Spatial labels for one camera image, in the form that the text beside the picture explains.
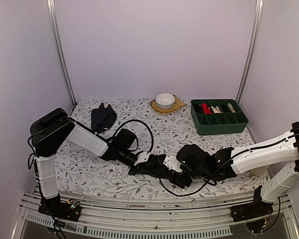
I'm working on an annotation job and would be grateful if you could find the left aluminium frame post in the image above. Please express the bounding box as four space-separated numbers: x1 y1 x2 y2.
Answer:
46 0 77 106

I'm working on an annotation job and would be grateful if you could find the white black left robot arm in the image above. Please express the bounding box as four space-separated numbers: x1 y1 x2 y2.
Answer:
28 108 162 217

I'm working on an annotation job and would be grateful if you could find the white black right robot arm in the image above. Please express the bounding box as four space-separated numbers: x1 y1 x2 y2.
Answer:
164 122 299 222

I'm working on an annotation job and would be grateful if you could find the floral tablecloth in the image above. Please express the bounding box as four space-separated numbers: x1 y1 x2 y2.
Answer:
55 99 269 200

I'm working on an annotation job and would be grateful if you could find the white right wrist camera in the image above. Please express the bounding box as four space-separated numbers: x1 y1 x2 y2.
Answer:
163 154 182 173

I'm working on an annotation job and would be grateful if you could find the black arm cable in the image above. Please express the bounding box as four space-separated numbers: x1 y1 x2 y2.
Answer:
158 133 299 197
107 119 154 154

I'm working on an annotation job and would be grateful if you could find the beige rolled cloth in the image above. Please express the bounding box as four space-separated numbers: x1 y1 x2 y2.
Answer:
211 106 222 114

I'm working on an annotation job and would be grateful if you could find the aluminium frame post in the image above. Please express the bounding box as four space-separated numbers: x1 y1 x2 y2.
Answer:
236 0 264 104
46 0 77 106

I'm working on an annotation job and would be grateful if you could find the dark navy underwear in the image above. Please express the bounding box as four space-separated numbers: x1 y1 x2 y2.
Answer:
91 103 117 134

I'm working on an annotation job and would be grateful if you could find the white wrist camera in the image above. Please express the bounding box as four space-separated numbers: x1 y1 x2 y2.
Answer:
163 154 182 173
134 152 150 166

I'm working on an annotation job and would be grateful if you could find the right aluminium frame post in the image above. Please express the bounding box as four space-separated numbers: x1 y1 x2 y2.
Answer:
236 0 264 104

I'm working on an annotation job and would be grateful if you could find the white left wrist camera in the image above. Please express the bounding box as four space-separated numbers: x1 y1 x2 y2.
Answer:
134 152 150 166

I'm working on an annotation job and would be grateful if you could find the black striped underwear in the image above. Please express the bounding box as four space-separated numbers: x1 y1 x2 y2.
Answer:
128 153 178 179

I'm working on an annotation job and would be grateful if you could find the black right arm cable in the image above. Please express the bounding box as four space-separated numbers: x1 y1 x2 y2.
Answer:
158 133 299 197

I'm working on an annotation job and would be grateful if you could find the green compartment organizer box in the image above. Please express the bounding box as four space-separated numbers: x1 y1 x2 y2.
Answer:
190 99 249 135

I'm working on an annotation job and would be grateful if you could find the cream plastic cup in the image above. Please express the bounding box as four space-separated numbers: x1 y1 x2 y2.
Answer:
250 166 269 177

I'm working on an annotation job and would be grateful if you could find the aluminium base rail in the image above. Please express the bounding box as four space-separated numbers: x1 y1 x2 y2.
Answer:
11 193 299 239

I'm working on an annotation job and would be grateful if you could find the woven straw mat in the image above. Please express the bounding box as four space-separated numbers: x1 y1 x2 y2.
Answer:
149 93 186 115

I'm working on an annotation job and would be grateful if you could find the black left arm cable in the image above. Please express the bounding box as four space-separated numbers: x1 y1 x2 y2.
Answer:
107 119 154 154

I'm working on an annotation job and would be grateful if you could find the red rolled cloth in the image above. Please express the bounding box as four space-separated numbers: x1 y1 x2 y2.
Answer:
201 103 212 115

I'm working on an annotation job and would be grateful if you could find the white ceramic bowl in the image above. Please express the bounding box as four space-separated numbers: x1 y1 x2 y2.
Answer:
155 93 175 109

